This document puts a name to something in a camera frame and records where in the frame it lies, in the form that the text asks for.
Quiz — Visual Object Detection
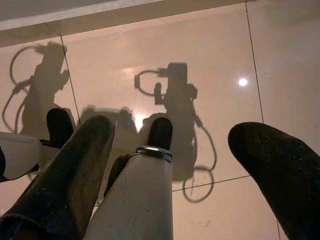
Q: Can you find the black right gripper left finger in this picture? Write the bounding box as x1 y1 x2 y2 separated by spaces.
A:
0 114 116 240

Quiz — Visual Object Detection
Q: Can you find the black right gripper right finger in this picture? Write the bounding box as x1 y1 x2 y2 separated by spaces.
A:
227 121 320 240

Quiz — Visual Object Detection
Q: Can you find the black robot left foot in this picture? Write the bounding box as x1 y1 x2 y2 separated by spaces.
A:
39 108 75 151

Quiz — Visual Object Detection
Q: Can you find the black robot foot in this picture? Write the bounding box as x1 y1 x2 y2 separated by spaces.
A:
39 108 75 151
146 117 174 154

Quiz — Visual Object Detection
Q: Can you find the black robot right foot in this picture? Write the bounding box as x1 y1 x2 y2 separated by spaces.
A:
146 117 174 154

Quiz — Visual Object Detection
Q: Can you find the beige skirting board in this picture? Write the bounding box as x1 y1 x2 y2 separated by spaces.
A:
0 0 251 33

